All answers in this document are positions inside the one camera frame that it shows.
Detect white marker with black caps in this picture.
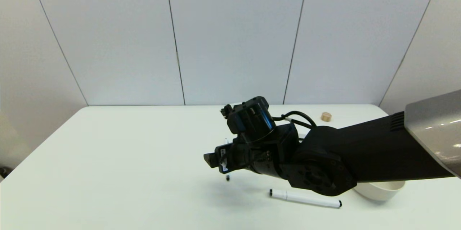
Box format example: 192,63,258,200
269,189,343,209

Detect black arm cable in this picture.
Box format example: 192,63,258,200
272,111,318,130

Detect beige round bowl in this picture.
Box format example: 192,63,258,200
352,180,406,202

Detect thin white pen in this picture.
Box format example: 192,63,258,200
225,138,230,181

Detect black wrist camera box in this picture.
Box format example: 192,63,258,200
221,96,277,143

